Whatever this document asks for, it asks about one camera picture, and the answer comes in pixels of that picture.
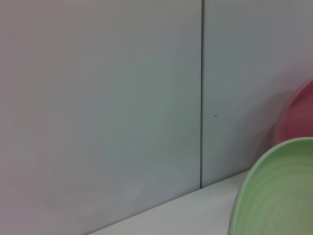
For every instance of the green round plate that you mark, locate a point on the green round plate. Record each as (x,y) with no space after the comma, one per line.
(276,195)

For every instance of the red round plate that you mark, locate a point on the red round plate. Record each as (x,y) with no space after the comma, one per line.
(298,115)

